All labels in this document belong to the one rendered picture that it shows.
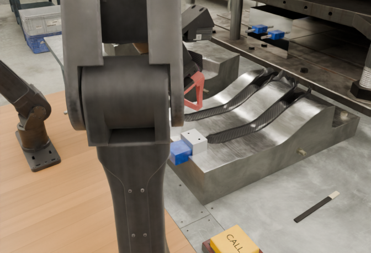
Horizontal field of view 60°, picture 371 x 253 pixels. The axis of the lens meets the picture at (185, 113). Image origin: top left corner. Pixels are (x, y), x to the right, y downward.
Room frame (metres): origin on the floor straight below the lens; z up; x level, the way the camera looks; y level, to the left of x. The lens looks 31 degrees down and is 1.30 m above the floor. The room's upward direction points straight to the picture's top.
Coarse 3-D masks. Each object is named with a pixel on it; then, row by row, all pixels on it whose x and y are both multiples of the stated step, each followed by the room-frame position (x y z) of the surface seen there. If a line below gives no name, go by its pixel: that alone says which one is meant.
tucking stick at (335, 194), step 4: (336, 192) 0.51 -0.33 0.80; (328, 196) 0.50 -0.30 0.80; (332, 196) 0.50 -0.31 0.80; (336, 196) 0.50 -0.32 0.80; (324, 200) 0.49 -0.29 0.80; (328, 200) 0.49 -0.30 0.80; (316, 204) 0.48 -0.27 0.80; (320, 204) 0.48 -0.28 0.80; (312, 208) 0.47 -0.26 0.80; (316, 208) 0.47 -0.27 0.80; (304, 212) 0.46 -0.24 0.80; (308, 212) 0.46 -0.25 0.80; (312, 212) 0.46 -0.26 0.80; (300, 216) 0.45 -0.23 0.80; (304, 216) 0.45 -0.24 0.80; (296, 220) 0.44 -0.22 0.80; (300, 220) 0.44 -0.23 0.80
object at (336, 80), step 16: (224, 16) 2.12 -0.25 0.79; (224, 32) 1.77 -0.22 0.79; (240, 32) 1.77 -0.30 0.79; (240, 48) 1.50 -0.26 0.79; (256, 48) 1.50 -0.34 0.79; (336, 48) 1.50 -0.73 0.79; (352, 48) 1.50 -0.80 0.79; (368, 48) 1.51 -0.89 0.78; (272, 64) 1.30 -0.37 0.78; (288, 64) 1.30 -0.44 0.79; (304, 64) 1.30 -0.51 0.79; (320, 64) 1.30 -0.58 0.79; (336, 64) 1.30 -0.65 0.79; (352, 64) 1.31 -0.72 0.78; (304, 80) 1.15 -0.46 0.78; (320, 80) 1.13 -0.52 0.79; (336, 80) 1.13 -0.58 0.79; (352, 80) 1.15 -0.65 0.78; (336, 96) 1.02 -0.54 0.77; (368, 112) 0.92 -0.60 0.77
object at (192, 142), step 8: (184, 136) 0.56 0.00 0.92; (192, 136) 0.56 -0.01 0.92; (200, 136) 0.56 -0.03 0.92; (176, 144) 0.55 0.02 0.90; (184, 144) 0.55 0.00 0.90; (192, 144) 0.53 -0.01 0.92; (200, 144) 0.54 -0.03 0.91; (176, 152) 0.52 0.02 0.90; (184, 152) 0.53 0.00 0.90; (192, 152) 0.53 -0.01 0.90; (176, 160) 0.52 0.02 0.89; (184, 160) 0.53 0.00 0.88
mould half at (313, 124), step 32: (224, 96) 0.80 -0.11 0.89; (256, 96) 0.75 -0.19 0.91; (192, 128) 0.63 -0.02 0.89; (224, 128) 0.64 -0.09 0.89; (288, 128) 0.62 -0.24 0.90; (320, 128) 0.65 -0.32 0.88; (352, 128) 0.72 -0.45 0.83; (192, 160) 0.52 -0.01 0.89; (224, 160) 0.52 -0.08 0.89; (256, 160) 0.55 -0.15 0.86; (288, 160) 0.60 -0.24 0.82; (192, 192) 0.51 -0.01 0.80; (224, 192) 0.51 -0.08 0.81
